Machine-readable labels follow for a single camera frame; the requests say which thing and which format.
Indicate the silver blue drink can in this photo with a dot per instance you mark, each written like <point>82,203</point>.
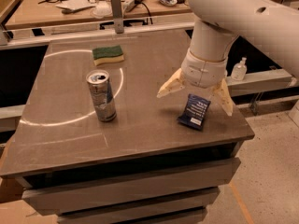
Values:
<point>102,95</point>

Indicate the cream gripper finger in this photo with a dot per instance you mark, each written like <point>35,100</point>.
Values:
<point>175,83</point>
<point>221,96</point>

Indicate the grey drawer cabinet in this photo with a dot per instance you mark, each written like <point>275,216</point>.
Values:
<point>143,167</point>

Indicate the green yellow sponge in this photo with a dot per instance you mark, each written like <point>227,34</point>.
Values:
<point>112,54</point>

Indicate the blue rxbar wrapper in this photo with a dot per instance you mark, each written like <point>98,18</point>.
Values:
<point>194,112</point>

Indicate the wooden workbench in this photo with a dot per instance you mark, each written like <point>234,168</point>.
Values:
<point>37,13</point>

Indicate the white paper sheets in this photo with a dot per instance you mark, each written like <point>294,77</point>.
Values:
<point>74,5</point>

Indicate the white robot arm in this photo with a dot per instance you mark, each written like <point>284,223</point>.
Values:
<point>270,27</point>

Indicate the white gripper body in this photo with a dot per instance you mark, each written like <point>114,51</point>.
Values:
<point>204,70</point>

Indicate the right clear sanitizer bottle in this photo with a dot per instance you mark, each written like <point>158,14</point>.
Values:
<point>239,70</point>

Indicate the metal bracket post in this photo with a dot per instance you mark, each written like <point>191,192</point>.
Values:
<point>117,16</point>

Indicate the aluminium frame rail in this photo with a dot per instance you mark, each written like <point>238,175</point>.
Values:
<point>24,38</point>

